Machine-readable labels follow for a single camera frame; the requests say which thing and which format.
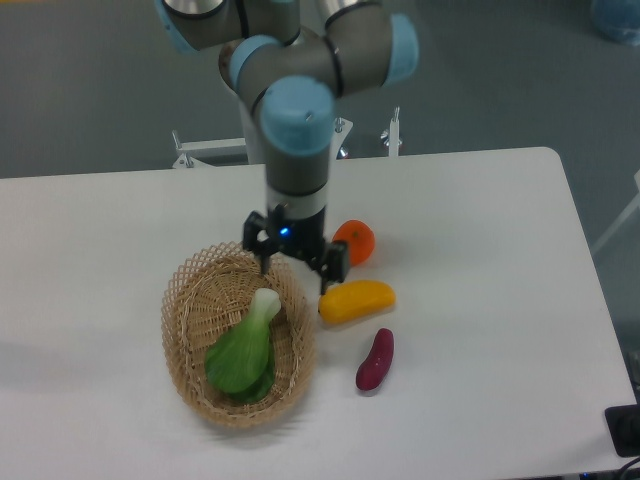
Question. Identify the green bok choy vegetable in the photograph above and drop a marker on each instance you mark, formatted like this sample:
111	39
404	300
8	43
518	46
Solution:
241	362

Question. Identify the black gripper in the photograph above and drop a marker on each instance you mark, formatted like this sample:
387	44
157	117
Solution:
302	239

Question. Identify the woven wicker basket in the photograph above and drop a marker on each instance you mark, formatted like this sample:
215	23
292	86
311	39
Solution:
209	294

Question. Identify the purple sweet potato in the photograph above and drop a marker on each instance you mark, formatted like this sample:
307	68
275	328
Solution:
375	367

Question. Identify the orange tangerine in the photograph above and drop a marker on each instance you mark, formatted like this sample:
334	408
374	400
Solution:
360	239

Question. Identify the yellow mango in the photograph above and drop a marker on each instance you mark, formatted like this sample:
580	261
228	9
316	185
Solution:
354	300

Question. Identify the black device at table edge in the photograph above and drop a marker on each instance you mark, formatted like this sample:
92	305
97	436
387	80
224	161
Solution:
623	425

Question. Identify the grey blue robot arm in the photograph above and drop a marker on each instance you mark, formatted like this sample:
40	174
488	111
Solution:
288	85

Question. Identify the blue plastic bag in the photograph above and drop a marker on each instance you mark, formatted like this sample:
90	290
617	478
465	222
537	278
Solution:
617	19

